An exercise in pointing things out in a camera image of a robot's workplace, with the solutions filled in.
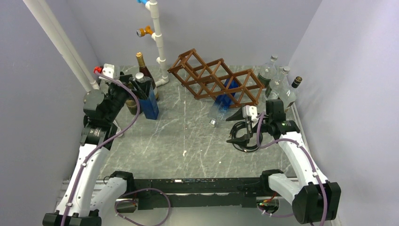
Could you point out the blue pipe fitting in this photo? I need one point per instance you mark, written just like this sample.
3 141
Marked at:
142 1

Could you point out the dark red wine bottle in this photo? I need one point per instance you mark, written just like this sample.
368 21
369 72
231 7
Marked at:
143 69

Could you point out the brown wooden wine rack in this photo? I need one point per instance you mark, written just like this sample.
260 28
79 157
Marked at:
215 78

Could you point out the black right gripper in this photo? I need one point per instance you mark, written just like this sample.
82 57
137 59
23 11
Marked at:
243 140

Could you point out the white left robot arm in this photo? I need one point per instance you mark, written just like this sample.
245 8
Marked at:
79 206

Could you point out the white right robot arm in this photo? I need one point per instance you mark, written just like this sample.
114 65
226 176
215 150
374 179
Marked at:
313 197

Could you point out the white pvc pipe frame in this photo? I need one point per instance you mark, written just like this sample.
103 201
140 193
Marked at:
86 32

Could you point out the orange pipe fitting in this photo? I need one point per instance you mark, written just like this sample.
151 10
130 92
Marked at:
144 31

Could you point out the clear white labelled bottle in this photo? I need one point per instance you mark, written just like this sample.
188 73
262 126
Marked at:
277 83

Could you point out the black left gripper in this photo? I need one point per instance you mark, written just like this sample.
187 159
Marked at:
124 79

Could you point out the round clear glass bottle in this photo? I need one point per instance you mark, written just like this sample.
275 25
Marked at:
268 71

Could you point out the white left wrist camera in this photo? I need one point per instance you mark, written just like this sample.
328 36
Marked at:
107 71

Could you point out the green wine bottle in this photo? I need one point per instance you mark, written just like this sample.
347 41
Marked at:
132 105

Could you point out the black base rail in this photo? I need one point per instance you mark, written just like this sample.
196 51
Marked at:
197 192

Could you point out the black labelled whisky bottle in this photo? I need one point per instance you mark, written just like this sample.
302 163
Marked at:
287 94

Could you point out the blue labelled clear bottle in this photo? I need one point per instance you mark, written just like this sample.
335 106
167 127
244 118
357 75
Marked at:
147 100

